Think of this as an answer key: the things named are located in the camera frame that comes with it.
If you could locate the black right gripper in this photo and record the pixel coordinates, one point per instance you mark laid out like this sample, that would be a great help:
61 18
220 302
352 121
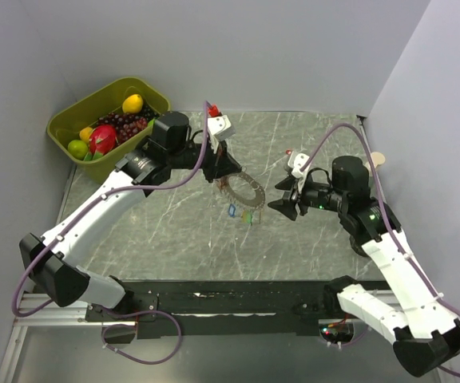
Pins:
286 206

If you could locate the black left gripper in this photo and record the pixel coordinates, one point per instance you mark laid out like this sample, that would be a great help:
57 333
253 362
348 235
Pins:
220 163

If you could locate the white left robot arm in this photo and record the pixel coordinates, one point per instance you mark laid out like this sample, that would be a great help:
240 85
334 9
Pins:
53 260

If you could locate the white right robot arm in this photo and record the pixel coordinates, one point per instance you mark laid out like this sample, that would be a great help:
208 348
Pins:
423 332

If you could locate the blue key tag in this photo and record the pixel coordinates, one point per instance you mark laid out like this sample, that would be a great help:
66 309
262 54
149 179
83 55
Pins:
232 210

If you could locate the black tape roll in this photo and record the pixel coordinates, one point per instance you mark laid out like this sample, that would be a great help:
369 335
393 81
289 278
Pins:
356 244

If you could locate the soap pump bottle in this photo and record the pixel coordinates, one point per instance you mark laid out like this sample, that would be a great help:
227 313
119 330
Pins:
377 160

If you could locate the dark red grape bunch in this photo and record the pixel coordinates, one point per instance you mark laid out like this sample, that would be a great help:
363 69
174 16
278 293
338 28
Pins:
127 125

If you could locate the yellow lemon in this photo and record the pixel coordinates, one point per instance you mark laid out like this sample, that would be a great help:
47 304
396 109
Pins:
133 104

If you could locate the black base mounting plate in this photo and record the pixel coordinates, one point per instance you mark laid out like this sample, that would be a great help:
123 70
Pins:
167 308

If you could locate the red dragon fruit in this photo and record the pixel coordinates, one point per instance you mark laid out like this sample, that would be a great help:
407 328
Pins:
102 140

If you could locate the small orange fruit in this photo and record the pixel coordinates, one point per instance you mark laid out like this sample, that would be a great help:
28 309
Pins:
85 134

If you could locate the green lime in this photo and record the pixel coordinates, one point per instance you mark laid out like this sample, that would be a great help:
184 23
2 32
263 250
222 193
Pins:
78 149

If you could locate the olive green plastic bin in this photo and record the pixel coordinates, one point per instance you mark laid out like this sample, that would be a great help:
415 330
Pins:
66 125

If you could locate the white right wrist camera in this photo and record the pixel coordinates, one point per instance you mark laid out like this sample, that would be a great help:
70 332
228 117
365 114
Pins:
296 165

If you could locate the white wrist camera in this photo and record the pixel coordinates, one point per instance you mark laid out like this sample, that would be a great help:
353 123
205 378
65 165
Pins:
220 128
296 165

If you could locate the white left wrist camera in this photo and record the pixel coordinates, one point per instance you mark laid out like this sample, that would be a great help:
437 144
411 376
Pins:
220 128

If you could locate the aluminium rail frame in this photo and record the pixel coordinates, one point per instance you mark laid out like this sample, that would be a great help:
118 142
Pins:
49 316

